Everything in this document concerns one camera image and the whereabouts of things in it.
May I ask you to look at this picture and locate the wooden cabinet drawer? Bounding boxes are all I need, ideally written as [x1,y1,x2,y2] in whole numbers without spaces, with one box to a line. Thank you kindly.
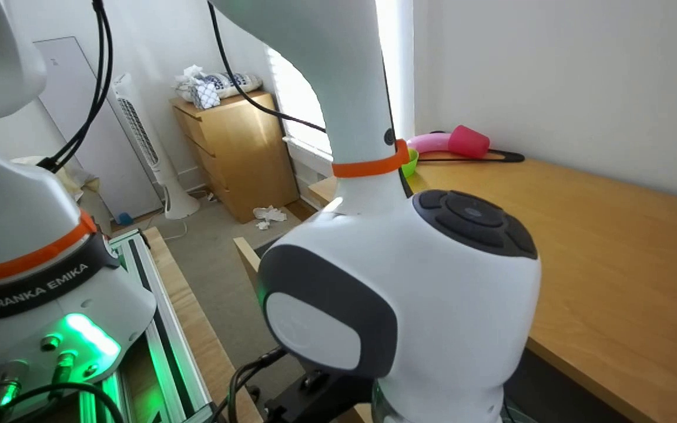
[234,236,262,282]

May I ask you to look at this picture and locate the small wooden dresser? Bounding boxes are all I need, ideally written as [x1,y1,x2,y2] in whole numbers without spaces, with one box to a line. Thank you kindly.
[173,95,298,220]

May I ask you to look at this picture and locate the folded cloths on dresser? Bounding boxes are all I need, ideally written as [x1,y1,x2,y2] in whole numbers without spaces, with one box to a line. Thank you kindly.
[174,65,262,108]

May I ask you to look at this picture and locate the crumpled white paper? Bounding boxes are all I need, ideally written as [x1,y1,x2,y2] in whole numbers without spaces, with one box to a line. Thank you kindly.
[255,207,287,228]

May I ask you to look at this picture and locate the wooden cabinet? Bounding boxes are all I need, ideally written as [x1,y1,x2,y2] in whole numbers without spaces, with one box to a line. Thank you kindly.
[308,158,677,423]

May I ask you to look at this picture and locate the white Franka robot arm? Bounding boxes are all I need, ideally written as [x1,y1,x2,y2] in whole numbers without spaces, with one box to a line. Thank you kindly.
[0,0,542,423]

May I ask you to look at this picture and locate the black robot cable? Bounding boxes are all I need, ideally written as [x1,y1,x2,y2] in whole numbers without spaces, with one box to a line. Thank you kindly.
[0,0,334,423]

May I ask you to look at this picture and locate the green plastic bowl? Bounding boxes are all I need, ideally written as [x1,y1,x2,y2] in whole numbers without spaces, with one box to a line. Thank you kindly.
[402,148,418,178]

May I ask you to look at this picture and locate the white tower fan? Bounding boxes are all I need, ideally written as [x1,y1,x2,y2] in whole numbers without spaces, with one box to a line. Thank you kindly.
[114,73,200,220]

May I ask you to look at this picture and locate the white leaning board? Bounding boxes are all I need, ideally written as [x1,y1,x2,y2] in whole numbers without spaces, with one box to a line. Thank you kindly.
[36,38,162,219]

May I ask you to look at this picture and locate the robot base wooden platform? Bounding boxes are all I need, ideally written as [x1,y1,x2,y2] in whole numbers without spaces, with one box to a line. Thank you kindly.
[77,226,266,423]

